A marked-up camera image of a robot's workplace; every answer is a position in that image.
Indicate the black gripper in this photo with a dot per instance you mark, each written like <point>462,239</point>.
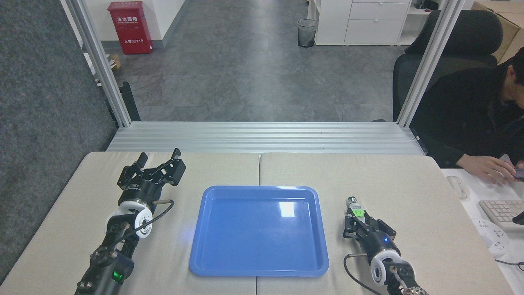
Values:
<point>378,242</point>
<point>140,189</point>

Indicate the black phone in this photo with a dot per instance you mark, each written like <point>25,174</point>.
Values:
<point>520,174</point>

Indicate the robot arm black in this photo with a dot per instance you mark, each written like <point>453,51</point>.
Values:
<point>110,254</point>
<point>393,272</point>

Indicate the blue plastic tray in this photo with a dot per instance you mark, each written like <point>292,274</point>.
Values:
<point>258,231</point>

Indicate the person's right hand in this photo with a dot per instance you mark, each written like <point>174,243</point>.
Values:
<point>487,166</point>

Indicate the black upright panel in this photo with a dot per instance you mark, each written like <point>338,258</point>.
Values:
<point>132,102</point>

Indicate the white computer mouse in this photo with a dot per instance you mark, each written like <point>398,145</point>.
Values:
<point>457,187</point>

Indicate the small wooden crate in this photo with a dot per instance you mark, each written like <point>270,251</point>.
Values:
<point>114,61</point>

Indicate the white power strip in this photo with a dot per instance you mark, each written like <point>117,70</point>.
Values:
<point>493,239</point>

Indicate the white keyboard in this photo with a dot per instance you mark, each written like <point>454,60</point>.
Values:
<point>501,213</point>

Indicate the red fire extinguisher box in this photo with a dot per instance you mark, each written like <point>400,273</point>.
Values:
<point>130,26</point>

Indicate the person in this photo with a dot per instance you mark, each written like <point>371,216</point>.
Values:
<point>466,119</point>

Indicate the black flat device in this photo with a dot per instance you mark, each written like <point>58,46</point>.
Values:
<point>519,218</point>

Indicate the white drawer cabinet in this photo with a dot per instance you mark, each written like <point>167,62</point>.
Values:
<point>368,24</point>

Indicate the grey mesh waste bin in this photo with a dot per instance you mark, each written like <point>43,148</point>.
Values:
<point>307,32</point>

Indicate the black office chair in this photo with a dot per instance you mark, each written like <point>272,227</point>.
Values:
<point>470,35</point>

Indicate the brown cardboard box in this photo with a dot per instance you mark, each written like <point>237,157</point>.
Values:
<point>511,28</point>

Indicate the black frame bracket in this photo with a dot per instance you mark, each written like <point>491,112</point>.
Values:
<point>416,136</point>

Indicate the silver aluminium rail bed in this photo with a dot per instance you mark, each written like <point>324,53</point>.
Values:
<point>262,137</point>

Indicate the silver aluminium post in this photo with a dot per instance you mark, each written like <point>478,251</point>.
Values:
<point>100,65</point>
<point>430,61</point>

